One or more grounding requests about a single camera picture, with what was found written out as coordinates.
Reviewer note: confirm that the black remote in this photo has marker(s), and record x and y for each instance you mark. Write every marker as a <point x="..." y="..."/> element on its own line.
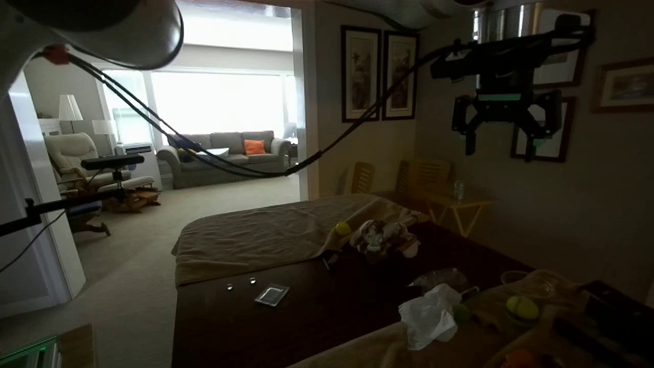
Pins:
<point x="593" y="343"/>

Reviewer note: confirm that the grey sofa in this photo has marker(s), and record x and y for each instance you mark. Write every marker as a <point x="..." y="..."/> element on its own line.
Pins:
<point x="205" y="170"/>

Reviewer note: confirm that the wood framed landscape picture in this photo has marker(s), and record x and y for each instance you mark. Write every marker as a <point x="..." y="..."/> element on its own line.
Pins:
<point x="625" y="84"/>

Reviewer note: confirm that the tall dark framed picture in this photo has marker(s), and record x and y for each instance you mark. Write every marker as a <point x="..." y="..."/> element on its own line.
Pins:
<point x="401" y="74"/>
<point x="360" y="73"/>

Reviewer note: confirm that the white crumpled tissue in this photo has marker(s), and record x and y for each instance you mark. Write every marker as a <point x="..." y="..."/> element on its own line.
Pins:
<point x="429" y="317"/>

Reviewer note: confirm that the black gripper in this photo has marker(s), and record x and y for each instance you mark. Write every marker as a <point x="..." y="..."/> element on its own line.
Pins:
<point x="501" y="93"/>

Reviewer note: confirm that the brown bundle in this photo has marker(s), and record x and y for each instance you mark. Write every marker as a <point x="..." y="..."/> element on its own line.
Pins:
<point x="135" y="198"/>

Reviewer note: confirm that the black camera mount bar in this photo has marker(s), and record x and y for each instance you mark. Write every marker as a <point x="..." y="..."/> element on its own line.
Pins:
<point x="42" y="206"/>

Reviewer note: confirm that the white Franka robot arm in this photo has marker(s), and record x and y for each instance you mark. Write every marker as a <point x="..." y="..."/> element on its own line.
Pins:
<point x="156" y="34"/>

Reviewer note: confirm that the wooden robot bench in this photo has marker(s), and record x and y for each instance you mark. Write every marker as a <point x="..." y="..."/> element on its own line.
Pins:
<point x="79" y="351"/>

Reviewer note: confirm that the clear plastic cup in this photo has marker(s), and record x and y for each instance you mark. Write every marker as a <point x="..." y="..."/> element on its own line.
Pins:
<point x="528" y="289"/>

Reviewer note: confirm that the small dark framed picture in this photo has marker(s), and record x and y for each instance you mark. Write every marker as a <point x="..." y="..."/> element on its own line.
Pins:
<point x="559" y="145"/>

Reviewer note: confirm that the clear plastic wrapper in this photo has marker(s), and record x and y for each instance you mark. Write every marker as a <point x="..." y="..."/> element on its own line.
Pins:
<point x="440" y="278"/>

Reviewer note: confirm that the cream recliner chair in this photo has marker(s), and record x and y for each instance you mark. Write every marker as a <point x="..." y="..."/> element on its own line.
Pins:
<point x="73" y="153"/>

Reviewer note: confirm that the white table lamp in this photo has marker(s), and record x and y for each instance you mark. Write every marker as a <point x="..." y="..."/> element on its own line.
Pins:
<point x="70" y="106"/>

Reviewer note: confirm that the beige towel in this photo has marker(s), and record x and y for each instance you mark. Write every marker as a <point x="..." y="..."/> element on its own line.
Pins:
<point x="259" y="235"/>

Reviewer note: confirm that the orange pillow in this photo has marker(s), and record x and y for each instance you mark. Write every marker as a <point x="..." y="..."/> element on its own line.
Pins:
<point x="254" y="148"/>

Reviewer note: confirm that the small white card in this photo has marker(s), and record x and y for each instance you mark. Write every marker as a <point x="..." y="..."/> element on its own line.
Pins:
<point x="272" y="294"/>

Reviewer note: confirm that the white door panel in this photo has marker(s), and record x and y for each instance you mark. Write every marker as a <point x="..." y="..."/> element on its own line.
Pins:
<point x="42" y="272"/>

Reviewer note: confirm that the narrow wooden chair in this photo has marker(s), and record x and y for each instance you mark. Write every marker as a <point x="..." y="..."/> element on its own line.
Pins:
<point x="362" y="177"/>

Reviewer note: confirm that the small orange object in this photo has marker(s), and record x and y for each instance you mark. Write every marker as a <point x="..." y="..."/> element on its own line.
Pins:
<point x="523" y="358"/>

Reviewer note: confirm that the black box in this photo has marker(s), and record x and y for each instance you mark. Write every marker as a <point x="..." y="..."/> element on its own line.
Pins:
<point x="620" y="308"/>

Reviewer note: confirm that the small glass bottle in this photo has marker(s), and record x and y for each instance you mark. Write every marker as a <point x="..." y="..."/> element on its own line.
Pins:
<point x="459" y="190"/>

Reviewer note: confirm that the yellow-green ball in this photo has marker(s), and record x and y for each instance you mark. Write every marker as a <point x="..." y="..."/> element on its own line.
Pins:
<point x="523" y="308"/>

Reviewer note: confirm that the brown patterned snack bag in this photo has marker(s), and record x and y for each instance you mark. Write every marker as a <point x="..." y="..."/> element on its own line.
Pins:
<point x="381" y="235"/>

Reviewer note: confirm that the dark wooden table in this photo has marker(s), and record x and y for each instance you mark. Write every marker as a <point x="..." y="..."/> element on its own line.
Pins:
<point x="368" y="348"/>

